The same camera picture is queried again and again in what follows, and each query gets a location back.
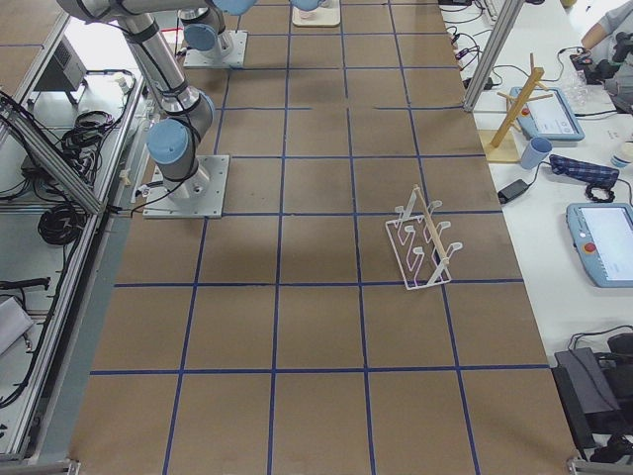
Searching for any blue cup on desk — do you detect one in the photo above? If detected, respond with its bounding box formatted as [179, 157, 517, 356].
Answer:
[519, 137, 553, 170]

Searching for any blue teach pendant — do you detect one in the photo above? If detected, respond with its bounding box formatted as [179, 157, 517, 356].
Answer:
[566, 203, 632, 288]
[516, 87, 585, 143]

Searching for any wooden mug tree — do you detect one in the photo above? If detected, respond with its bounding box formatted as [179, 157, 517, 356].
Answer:
[480, 54, 553, 163]

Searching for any aluminium frame post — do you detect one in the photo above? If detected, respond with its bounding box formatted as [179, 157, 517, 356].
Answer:
[463, 0, 523, 112]

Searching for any white wire cup rack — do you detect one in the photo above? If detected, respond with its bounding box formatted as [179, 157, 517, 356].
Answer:
[385, 184, 463, 290]

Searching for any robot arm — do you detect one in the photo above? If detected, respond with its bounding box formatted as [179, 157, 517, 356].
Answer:
[58, 1, 226, 207]
[178, 0, 255, 53]

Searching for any black power adapter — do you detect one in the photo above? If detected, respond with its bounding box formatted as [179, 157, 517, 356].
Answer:
[497, 179, 530, 205]

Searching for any white plastic tray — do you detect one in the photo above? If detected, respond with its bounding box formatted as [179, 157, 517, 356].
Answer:
[292, 6, 341, 28]

